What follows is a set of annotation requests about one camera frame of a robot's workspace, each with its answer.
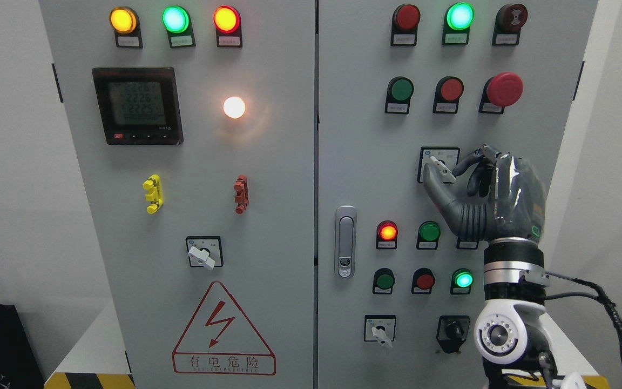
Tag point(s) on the gray robotic hand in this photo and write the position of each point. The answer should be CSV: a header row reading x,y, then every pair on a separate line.
x,y
516,197

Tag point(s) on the gray rotary switch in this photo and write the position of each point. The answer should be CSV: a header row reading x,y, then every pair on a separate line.
x,y
380,328
444,158

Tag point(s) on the green indicator light middle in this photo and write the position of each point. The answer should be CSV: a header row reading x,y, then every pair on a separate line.
x,y
428,236

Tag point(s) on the lit green button lower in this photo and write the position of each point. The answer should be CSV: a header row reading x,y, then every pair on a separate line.
x,y
461,282

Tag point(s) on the red emergency stop button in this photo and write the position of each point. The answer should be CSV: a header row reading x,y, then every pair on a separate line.
x,y
501,91

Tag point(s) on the red push button lower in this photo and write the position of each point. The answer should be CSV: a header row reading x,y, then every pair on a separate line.
x,y
423,281

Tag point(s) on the red push button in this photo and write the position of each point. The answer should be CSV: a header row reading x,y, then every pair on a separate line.
x,y
447,94
423,281

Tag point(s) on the lit red indicator light middle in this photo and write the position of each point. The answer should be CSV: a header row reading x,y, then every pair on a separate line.
x,y
387,233

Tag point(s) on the red push button upper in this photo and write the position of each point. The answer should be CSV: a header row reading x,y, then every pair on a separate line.
x,y
447,94

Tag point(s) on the green push button lower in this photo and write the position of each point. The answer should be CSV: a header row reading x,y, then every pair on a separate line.
x,y
383,281

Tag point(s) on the green push button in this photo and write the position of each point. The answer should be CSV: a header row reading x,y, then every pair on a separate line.
x,y
399,92
383,281

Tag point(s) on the green push button upper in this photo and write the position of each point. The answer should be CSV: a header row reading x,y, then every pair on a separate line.
x,y
399,92

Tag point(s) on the dark red buzzer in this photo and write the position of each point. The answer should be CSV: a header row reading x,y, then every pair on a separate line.
x,y
508,24

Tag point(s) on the green lit indicator light top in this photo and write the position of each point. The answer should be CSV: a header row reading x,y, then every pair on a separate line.
x,y
457,22

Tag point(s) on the dark red indicator light top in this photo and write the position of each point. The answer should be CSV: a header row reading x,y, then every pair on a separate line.
x,y
404,25

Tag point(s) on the red terminal clip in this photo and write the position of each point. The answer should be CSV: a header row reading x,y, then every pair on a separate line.
x,y
241,194

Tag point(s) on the gray electrical cabinet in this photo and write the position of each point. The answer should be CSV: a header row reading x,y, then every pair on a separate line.
x,y
314,77

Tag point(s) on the white glowing indicator light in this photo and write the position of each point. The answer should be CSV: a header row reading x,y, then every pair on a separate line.
x,y
234,107

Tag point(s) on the red electric warning sticker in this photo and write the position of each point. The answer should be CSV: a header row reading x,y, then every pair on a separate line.
x,y
221,339

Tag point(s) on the red indicator light left door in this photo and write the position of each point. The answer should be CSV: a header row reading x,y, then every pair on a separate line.
x,y
228,30

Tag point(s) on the yellow terminal clip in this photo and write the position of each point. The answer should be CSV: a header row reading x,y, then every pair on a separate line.
x,y
154,193

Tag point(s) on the green indicator light left door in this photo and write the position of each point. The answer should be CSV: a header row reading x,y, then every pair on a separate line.
x,y
178,25

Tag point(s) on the black digital power meter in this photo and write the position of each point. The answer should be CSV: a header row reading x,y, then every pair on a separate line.
x,y
138,106

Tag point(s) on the yellow indicator light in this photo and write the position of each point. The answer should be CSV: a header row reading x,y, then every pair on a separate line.
x,y
126,25

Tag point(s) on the black selector switch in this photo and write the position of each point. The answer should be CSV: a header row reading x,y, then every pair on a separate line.
x,y
452,332

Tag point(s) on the silver door latch handle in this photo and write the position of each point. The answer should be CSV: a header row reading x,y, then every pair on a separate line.
x,y
345,234

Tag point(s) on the gray rotary switch bottom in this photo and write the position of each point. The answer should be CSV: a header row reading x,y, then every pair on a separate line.
x,y
380,328

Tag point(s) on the gray rotary switch left door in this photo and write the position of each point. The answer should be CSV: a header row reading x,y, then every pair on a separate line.
x,y
204,251

